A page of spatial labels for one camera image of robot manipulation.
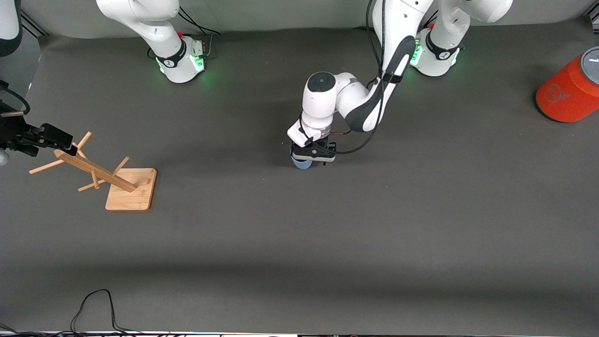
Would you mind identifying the wooden cup rack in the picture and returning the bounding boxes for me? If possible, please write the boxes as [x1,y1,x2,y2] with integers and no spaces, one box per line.
[29,132,157,211]

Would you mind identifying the black right arm base cables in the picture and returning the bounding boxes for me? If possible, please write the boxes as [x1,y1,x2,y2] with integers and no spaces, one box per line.
[178,6,221,59]

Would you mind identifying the orange cylindrical can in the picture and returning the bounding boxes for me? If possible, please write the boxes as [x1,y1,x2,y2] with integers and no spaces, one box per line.
[536,47,599,123]

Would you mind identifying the black arm base cables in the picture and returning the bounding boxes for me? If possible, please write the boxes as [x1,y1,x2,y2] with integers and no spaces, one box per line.
[353,8,438,53]
[178,6,221,59]

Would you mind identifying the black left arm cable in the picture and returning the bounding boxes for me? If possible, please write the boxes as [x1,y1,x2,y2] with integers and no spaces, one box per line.
[299,0,391,155]

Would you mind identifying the thin black floor cable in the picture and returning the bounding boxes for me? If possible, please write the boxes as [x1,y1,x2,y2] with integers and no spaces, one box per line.
[70,289,141,334]

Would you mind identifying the dark metal frame rail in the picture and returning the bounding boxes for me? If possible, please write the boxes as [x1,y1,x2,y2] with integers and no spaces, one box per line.
[21,12,47,37]

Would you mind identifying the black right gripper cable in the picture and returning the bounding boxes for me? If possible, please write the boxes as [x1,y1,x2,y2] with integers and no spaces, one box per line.
[0,87,31,115]

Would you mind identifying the black left arm base cables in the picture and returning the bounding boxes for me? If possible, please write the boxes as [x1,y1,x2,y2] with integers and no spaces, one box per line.
[353,8,438,53]

